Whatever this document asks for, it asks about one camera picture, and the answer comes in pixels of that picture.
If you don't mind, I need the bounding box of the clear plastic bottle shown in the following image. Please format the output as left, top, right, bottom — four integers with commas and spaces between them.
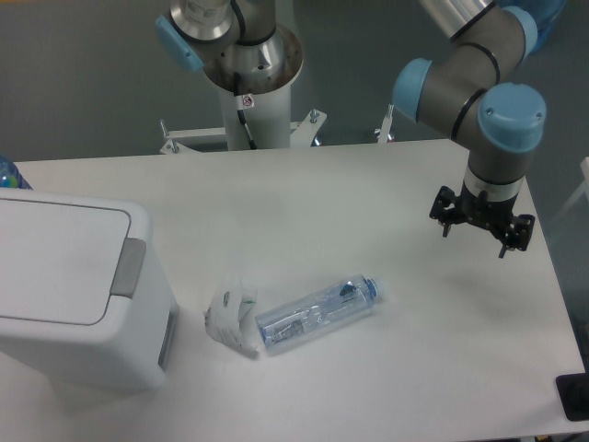
255, 274, 388, 356

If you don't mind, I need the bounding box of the white trash can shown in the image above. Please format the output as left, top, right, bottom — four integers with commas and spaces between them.
1, 189, 179, 390

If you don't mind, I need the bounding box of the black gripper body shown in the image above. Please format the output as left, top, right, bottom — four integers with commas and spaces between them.
453, 184, 516, 235

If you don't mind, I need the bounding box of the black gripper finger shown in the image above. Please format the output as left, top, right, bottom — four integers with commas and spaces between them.
492, 215, 536, 259
429, 186, 460, 238

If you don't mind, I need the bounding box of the white trash can lid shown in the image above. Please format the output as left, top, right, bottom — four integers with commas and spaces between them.
1, 190, 152, 325

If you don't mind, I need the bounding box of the white frame at right edge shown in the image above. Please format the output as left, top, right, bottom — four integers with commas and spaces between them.
549, 157, 589, 229

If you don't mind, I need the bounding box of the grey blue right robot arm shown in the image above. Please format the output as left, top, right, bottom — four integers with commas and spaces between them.
392, 1, 548, 250

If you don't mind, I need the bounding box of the crumpled white plastic wrapper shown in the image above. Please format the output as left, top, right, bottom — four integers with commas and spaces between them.
203, 273, 258, 358

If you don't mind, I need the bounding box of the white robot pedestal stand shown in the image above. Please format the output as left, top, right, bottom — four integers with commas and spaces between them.
160, 83, 327, 154

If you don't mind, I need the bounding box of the black clamp at table edge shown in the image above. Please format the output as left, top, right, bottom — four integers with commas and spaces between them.
556, 373, 588, 422

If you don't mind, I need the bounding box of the black cable on pedestal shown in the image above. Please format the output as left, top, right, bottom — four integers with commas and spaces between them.
232, 71, 259, 151

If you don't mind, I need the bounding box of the blue water bottle at edge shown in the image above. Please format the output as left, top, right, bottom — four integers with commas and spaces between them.
0, 155, 32, 190

